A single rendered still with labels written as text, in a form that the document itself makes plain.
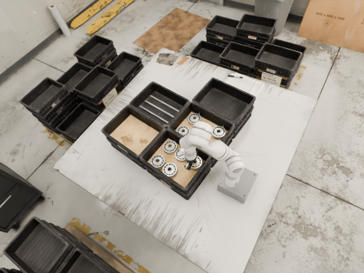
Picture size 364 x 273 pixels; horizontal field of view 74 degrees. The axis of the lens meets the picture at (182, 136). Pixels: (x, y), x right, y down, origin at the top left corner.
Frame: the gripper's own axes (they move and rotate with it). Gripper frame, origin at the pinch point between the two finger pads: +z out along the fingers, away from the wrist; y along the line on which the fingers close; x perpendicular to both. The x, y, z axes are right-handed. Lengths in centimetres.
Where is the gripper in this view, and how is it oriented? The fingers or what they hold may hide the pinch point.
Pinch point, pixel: (192, 164)
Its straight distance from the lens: 165.7
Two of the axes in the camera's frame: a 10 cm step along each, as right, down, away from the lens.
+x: -8.6, -3.9, 3.3
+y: 5.0, -7.6, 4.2
